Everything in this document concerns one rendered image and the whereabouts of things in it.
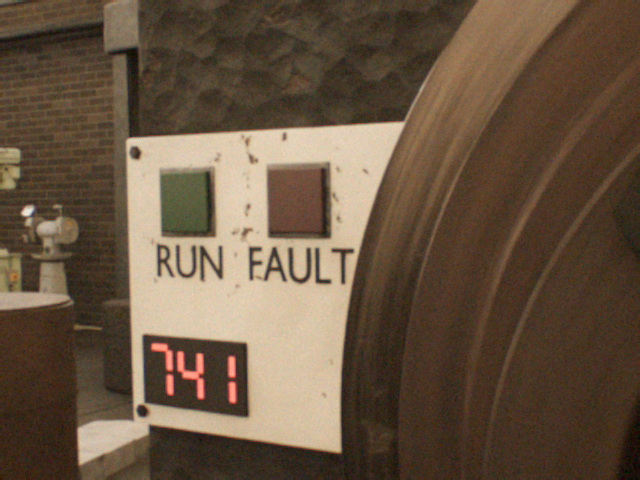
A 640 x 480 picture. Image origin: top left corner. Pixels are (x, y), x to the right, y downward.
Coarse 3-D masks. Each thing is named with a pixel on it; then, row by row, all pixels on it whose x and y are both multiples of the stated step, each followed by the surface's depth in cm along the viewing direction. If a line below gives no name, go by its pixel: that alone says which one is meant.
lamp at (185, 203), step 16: (160, 176) 60; (176, 176) 59; (192, 176) 58; (208, 176) 58; (176, 192) 59; (192, 192) 58; (208, 192) 58; (176, 208) 59; (192, 208) 58; (208, 208) 58; (176, 224) 59; (192, 224) 58; (208, 224) 58
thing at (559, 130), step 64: (576, 64) 31; (512, 128) 32; (576, 128) 30; (512, 192) 32; (576, 192) 29; (448, 256) 34; (512, 256) 30; (448, 320) 34; (512, 320) 30; (448, 384) 34; (448, 448) 34
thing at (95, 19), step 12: (0, 0) 873; (12, 0) 864; (24, 0) 856; (36, 0) 851; (48, 24) 868; (60, 24) 859; (72, 24) 851; (84, 24) 843; (96, 24) 836; (0, 36) 901; (12, 36) 893; (24, 36) 886; (36, 36) 880
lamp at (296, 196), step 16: (272, 176) 55; (288, 176) 55; (304, 176) 54; (320, 176) 53; (272, 192) 55; (288, 192) 55; (304, 192) 54; (320, 192) 54; (272, 208) 55; (288, 208) 55; (304, 208) 54; (320, 208) 54; (272, 224) 55; (288, 224) 55; (304, 224) 54; (320, 224) 54
